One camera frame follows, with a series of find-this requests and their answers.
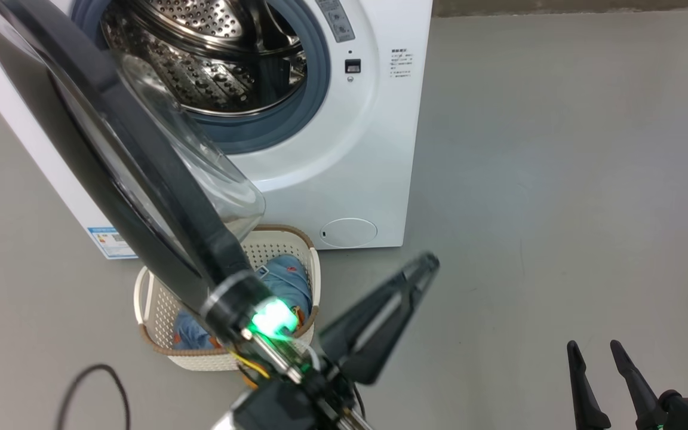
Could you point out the blue energy label sticker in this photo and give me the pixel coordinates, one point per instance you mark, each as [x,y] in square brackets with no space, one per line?
[105,242]

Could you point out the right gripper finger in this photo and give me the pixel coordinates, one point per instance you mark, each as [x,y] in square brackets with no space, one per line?
[586,400]
[639,388]

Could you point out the round white filter cover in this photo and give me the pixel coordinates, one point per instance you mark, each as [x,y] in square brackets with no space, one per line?
[348,233]

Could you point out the black round glass washer door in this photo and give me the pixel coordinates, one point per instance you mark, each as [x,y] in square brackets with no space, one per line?
[111,137]

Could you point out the black door lock slot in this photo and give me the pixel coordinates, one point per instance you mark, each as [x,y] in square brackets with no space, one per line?
[352,65]

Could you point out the grey rubber door gasket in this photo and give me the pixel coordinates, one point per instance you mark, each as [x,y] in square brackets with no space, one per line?
[314,89]

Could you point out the white front-load washing machine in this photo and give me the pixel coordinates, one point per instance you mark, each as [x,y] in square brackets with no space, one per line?
[344,167]

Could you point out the grey warning label sticker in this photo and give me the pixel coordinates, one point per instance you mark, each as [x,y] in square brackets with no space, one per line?
[338,21]

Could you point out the washing machine drum with clothes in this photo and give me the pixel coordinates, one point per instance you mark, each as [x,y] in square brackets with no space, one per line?
[212,65]

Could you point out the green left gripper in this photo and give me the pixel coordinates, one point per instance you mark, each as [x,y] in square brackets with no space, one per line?
[296,364]

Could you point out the cream plastic laundry basket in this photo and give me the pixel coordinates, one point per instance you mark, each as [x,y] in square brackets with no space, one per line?
[284,245]

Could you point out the black text warning sticker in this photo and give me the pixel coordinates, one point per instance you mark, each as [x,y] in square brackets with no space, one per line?
[401,63]

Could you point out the blue cartoon print garment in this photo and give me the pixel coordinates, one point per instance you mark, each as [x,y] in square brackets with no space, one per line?
[192,331]
[287,280]

